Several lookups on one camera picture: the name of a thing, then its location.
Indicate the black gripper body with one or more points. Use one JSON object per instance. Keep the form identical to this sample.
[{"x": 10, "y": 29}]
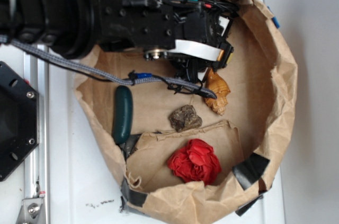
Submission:
[{"x": 193, "y": 31}]

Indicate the yellow green sponge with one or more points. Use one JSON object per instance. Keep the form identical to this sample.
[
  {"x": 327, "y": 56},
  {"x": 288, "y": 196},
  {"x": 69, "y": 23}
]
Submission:
[{"x": 230, "y": 58}]

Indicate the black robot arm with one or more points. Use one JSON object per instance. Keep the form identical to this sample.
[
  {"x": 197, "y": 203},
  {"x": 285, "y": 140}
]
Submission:
[{"x": 69, "y": 27}]

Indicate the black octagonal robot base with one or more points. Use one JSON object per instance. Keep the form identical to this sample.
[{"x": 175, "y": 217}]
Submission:
[{"x": 19, "y": 120}]

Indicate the brown grey rock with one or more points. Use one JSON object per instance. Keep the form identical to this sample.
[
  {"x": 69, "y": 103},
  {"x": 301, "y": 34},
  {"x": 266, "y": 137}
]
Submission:
[{"x": 185, "y": 118}]

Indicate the dark green oblong object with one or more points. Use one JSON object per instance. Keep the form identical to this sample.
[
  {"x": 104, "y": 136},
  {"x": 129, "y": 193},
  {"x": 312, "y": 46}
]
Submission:
[{"x": 123, "y": 115}]

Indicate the brown paper bag bin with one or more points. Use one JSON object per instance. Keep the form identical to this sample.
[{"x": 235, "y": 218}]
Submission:
[{"x": 249, "y": 140}]

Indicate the red crumpled paper ball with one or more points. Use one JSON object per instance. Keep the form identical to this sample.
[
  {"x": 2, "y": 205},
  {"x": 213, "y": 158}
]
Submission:
[{"x": 195, "y": 162}]

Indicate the aluminium rail with bracket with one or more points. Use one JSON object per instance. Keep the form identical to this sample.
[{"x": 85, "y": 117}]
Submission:
[{"x": 35, "y": 204}]

